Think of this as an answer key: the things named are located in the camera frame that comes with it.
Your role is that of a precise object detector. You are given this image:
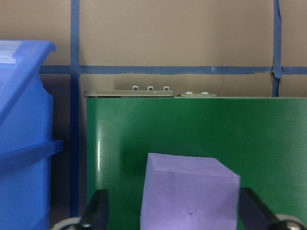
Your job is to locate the purple foam block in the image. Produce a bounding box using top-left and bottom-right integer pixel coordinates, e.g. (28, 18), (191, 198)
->
(140, 152), (241, 230)

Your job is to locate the blue plastic storage bin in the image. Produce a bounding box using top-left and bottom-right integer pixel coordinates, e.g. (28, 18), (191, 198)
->
(0, 40), (64, 230)

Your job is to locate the green conveyor belt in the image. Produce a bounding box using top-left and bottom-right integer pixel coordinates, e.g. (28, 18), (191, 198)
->
(83, 89), (307, 230)

